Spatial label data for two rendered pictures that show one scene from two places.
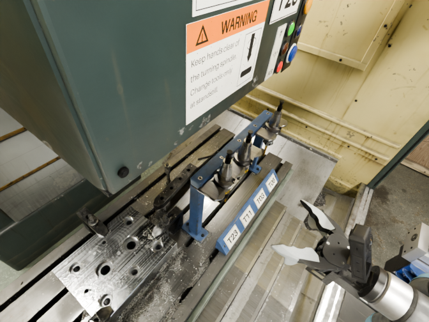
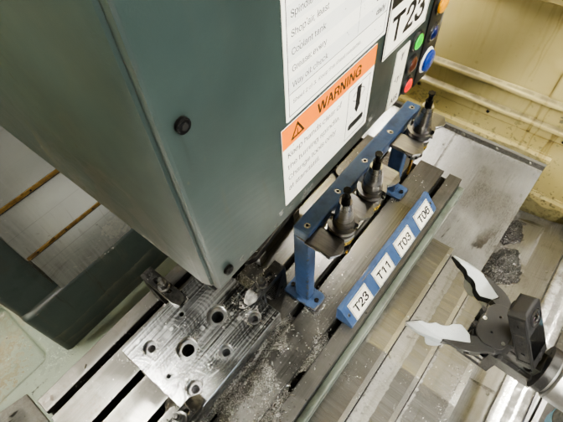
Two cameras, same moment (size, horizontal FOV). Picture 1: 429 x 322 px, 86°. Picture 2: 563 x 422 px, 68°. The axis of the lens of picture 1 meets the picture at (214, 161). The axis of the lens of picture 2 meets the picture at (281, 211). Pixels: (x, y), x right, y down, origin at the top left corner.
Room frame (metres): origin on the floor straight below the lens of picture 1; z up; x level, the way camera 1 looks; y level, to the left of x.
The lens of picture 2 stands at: (-0.04, -0.01, 1.93)
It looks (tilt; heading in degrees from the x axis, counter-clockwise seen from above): 55 degrees down; 11
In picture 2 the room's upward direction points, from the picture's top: 4 degrees counter-clockwise
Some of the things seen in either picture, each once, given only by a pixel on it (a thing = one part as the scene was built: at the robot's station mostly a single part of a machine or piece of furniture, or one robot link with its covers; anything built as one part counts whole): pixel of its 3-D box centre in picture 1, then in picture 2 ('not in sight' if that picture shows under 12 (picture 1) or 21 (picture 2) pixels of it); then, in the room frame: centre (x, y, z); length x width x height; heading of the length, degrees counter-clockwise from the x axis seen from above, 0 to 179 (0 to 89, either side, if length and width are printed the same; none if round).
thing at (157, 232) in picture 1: (167, 225); (264, 287); (0.39, 0.14, 0.97); 0.13 x 0.03 x 0.15; 149
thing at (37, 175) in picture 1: (46, 139); (88, 175); (0.55, 0.59, 1.16); 0.48 x 0.05 x 0.51; 149
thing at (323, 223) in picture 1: (313, 219); (469, 283); (0.30, -0.25, 1.28); 0.09 x 0.03 x 0.06; 21
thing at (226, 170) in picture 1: (226, 168); (344, 211); (0.44, -0.04, 1.26); 0.04 x 0.04 x 0.07
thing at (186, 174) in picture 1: (176, 187); (272, 229); (0.58, 0.15, 0.93); 0.26 x 0.05 x 0.06; 154
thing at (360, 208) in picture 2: (233, 168); (357, 208); (0.48, -0.06, 1.21); 0.07 x 0.05 x 0.01; 59
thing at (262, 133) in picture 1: (266, 135); (408, 146); (0.67, -0.18, 1.21); 0.07 x 0.05 x 0.01; 59
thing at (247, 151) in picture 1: (246, 148); (374, 176); (0.53, -0.09, 1.26); 0.04 x 0.04 x 0.07
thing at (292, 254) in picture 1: (291, 257); (434, 337); (0.20, -0.19, 1.28); 0.09 x 0.03 x 0.06; 93
